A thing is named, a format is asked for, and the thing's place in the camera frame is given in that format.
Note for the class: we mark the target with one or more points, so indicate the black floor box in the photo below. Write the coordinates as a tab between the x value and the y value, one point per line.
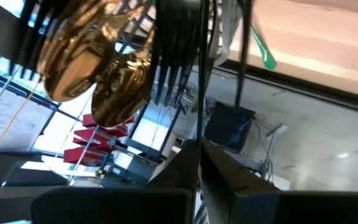
228	126

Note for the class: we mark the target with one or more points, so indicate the white power strip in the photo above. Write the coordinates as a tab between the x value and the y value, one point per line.
277	130

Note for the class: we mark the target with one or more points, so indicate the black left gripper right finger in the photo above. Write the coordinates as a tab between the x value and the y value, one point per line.
291	208

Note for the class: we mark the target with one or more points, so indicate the red storage bin rack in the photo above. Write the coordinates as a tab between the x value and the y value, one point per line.
85	137

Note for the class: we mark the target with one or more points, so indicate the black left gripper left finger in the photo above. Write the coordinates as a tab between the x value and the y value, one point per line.
113	207

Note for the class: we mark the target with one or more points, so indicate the black utensil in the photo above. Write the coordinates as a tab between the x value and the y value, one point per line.
202	77

